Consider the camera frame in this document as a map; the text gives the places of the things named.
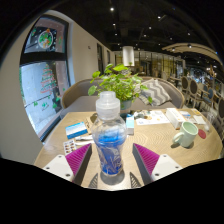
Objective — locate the white printed menu sheet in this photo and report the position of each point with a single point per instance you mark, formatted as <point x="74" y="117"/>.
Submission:
<point x="155" y="117"/>

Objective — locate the yellow square card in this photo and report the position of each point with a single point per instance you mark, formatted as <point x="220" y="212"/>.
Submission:
<point x="196" y="112"/>

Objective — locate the decorated window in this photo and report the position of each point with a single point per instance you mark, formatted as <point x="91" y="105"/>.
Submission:
<point x="43" y="93"/>

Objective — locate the ceiling spot lights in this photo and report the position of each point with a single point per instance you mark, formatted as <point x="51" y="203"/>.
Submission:
<point x="112" y="9"/>

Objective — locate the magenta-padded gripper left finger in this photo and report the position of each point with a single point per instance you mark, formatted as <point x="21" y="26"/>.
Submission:
<point x="78" y="160"/>

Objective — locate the pale green mug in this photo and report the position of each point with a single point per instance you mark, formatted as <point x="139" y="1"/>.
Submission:
<point x="187" y="134"/>

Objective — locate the grey curved sofa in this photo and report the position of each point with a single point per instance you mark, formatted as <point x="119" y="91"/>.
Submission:
<point x="78" y="96"/>

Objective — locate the white box with orange print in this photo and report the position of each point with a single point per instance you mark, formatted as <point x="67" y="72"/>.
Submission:
<point x="175" y="118"/>

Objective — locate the green potted plant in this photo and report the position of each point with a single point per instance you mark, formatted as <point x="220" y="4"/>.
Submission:
<point x="120" y="81"/>

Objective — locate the flat round red coaster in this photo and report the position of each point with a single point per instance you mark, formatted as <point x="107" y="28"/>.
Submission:
<point x="202" y="134"/>

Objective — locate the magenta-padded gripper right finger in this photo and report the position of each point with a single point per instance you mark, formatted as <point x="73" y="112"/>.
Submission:
<point x="146" y="159"/>

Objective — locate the small light blue box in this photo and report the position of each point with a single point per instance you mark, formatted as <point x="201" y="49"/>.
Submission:
<point x="130" y="125"/>

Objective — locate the group of dining chairs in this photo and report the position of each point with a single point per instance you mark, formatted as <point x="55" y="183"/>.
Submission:
<point x="193" y="88"/>

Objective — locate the clear bottle with blue label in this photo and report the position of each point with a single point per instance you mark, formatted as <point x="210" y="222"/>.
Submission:
<point x="109" y="140"/>

